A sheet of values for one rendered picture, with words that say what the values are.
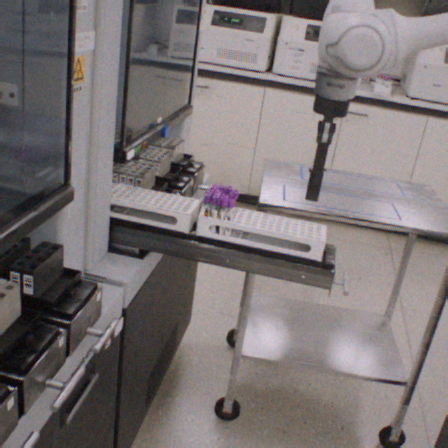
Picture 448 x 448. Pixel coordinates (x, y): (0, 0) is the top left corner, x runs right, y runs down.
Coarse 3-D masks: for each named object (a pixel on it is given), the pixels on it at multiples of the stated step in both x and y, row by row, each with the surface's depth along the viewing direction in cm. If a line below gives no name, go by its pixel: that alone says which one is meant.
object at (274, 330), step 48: (288, 192) 162; (336, 192) 168; (384, 192) 175; (432, 192) 183; (240, 336) 170; (288, 336) 187; (336, 336) 191; (384, 336) 195; (432, 336) 163; (384, 432) 180
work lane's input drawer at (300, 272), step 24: (120, 240) 129; (144, 240) 128; (168, 240) 127; (192, 240) 126; (216, 240) 125; (216, 264) 126; (240, 264) 125; (264, 264) 124; (288, 264) 123; (312, 264) 123
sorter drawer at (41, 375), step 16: (32, 336) 83; (48, 336) 85; (64, 336) 88; (16, 352) 80; (32, 352) 80; (48, 352) 83; (64, 352) 90; (0, 368) 78; (16, 368) 77; (32, 368) 79; (48, 368) 84; (80, 368) 88; (16, 384) 77; (32, 384) 80; (48, 384) 84; (64, 384) 84; (32, 400) 81; (64, 400) 82
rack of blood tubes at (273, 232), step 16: (240, 208) 132; (208, 224) 125; (224, 224) 124; (240, 224) 124; (256, 224) 125; (272, 224) 127; (288, 224) 128; (304, 224) 129; (320, 224) 130; (240, 240) 125; (256, 240) 130; (272, 240) 132; (288, 240) 133; (304, 240) 122; (320, 240) 121; (304, 256) 123; (320, 256) 122
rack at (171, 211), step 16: (112, 192) 131; (128, 192) 133; (144, 192) 134; (112, 208) 135; (128, 208) 137; (144, 208) 127; (160, 208) 126; (176, 208) 128; (192, 208) 129; (160, 224) 128; (176, 224) 127; (192, 224) 130
